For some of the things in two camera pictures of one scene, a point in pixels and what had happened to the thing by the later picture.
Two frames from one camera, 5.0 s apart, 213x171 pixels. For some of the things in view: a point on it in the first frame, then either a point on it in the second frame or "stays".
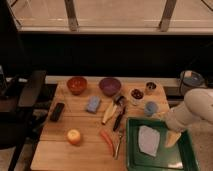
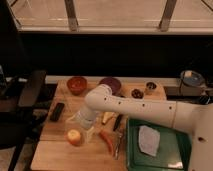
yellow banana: [109, 108] stays
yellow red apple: [73, 136] stays
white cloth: [148, 140] stays
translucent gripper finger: [171, 138] -> [88, 134]
